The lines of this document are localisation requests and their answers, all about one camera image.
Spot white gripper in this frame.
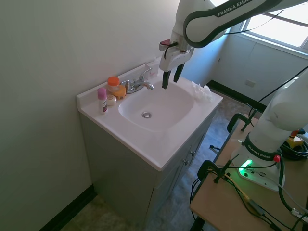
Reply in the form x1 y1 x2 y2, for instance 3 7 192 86
159 47 194 90

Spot white tissue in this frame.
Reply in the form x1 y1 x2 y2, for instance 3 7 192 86
191 81 214 102

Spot white cardboard box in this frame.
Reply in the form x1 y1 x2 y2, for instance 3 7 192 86
144 57 161 78

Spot orange cream jar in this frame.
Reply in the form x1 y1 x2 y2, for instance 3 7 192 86
112 85 128 101

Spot clear jar with orange lid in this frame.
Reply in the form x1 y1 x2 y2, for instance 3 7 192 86
107 76 121 95

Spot black baseboard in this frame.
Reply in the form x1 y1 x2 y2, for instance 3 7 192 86
39 183 97 231
206 79 268 113

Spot small white round jar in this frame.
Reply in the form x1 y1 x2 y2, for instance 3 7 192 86
106 95 118 107

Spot white sink vanity top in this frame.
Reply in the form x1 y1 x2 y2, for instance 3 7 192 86
76 64 224 172

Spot white deodorant with pink cap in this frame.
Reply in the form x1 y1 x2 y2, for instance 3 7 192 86
97 87 108 116

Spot black C-clamp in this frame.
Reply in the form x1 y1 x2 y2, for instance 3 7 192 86
227 107 258 133
197 154 240 184

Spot grey vanity cabinet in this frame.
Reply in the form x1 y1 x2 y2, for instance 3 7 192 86
79 112 217 228

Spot light wooden table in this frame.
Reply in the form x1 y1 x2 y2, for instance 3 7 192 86
189 119 308 231

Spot yellow emergency stop box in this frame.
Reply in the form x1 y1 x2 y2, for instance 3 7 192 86
287 129 306 148

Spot chrome two-handle faucet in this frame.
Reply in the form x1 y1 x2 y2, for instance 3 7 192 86
120 67 154 95

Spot black hanging arm cable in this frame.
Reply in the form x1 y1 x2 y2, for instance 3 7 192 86
224 9 308 132

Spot yellow cable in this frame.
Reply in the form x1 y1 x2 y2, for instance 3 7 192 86
223 173 251 202

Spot coiled black cables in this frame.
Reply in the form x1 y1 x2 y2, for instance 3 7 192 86
279 138 308 161

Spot black inline cable adapter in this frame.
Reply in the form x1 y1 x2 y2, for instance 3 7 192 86
247 199 266 217

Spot grey cable with silver connector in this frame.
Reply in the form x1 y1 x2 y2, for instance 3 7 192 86
278 184 308 218

